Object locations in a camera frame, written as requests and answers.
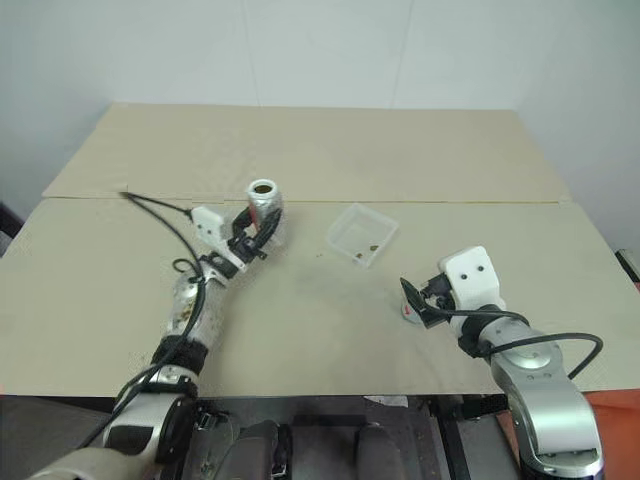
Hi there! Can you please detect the small red white object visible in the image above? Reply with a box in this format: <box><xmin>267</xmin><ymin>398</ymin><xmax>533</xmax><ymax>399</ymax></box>
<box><xmin>398</xmin><ymin>298</ymin><xmax>422</xmax><ymax>325</ymax></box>

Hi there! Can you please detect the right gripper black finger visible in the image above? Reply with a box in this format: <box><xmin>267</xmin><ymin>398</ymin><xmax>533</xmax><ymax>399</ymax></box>
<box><xmin>399</xmin><ymin>277</ymin><xmax>427</xmax><ymax>309</ymax></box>
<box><xmin>408</xmin><ymin>299</ymin><xmax>437</xmax><ymax>330</ymax></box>

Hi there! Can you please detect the black metal table frame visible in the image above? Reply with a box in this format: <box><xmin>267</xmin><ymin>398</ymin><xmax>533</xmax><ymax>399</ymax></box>
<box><xmin>193</xmin><ymin>393</ymin><xmax>507</xmax><ymax>480</ymax></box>

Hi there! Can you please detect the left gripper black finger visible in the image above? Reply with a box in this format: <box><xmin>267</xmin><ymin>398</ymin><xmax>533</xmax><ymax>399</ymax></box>
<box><xmin>231</xmin><ymin>206</ymin><xmax>255</xmax><ymax>240</ymax></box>
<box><xmin>254</xmin><ymin>208</ymin><xmax>285</xmax><ymax>250</ymax></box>

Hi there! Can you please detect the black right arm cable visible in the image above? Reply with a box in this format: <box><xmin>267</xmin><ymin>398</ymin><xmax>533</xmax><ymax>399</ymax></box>
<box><xmin>424</xmin><ymin>306</ymin><xmax>605</xmax><ymax>382</ymax></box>

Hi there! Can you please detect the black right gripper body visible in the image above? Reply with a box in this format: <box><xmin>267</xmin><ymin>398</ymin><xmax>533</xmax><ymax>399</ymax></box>
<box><xmin>420</xmin><ymin>271</ymin><xmax>457</xmax><ymax>330</ymax></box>

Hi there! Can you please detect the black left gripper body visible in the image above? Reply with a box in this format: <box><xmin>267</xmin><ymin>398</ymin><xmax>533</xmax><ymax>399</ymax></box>
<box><xmin>227</xmin><ymin>233</ymin><xmax>268</xmax><ymax>263</ymax></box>

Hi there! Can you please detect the clear square plastic weighing dish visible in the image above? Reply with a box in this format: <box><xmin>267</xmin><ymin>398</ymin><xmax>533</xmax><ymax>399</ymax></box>
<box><xmin>325</xmin><ymin>201</ymin><xmax>401</xmax><ymax>271</ymax></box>

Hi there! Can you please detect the dark object beside table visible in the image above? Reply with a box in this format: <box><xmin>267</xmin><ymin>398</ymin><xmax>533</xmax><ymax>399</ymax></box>
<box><xmin>0</xmin><ymin>199</ymin><xmax>27</xmax><ymax>259</ymax></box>

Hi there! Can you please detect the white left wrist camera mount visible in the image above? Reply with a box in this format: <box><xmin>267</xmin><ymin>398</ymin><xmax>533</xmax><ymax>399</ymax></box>
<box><xmin>191</xmin><ymin>205</ymin><xmax>247</xmax><ymax>272</ymax></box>

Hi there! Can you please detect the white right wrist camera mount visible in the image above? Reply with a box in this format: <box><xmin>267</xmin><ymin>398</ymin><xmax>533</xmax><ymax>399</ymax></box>
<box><xmin>437</xmin><ymin>245</ymin><xmax>505</xmax><ymax>332</ymax></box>

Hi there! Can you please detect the black strap buckle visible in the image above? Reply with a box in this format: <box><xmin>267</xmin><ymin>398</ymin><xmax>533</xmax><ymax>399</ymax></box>
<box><xmin>193</xmin><ymin>408</ymin><xmax>219</xmax><ymax>434</ymax></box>

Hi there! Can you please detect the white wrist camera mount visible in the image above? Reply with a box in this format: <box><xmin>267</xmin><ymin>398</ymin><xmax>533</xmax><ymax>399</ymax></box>
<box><xmin>437</xmin><ymin>245</ymin><xmax>505</xmax><ymax>332</ymax></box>
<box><xmin>191</xmin><ymin>205</ymin><xmax>247</xmax><ymax>272</ymax></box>

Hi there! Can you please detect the silver can with red stripe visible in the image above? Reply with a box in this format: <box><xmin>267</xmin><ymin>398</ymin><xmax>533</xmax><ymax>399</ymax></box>
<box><xmin>244</xmin><ymin>178</ymin><xmax>287</xmax><ymax>251</ymax></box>

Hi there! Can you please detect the dark rounded shape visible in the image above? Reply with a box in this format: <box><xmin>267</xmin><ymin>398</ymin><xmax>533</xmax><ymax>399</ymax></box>
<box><xmin>352</xmin><ymin>422</ymin><xmax>405</xmax><ymax>480</ymax></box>
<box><xmin>219</xmin><ymin>418</ymin><xmax>294</xmax><ymax>480</ymax></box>

